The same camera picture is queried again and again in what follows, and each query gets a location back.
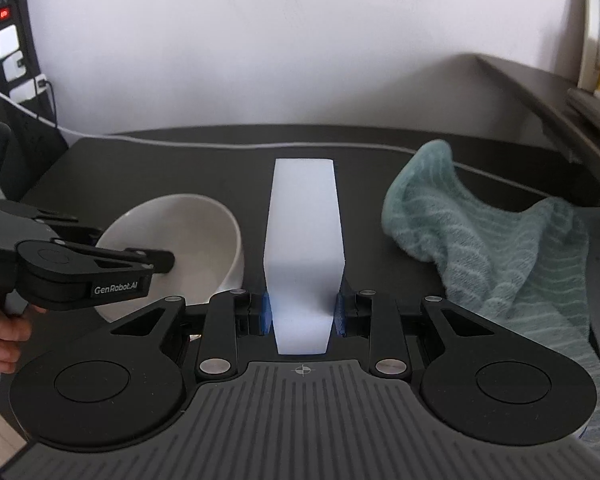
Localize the dark wall shelf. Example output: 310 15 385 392
476 54 600 184

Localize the black cable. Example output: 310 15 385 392
42 79 59 129

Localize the white charger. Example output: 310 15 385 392
0 25 20 61
9 74 47 104
2 50 27 82

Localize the black power strip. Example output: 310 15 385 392
0 0 68 200

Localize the white sponge block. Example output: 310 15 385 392
263 158 346 356

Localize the white charging cable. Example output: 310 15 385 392
0 52 552 196

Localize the bottom white charger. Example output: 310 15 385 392
9 74 47 104

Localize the white ceramic bowl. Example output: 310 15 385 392
96 194 245 323

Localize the green striped towel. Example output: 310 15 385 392
381 140 600 456

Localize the middle white charger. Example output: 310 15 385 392
2 50 27 82

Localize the top white charger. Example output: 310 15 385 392
0 25 20 61

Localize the person's left hand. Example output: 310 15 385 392
0 304 47 375

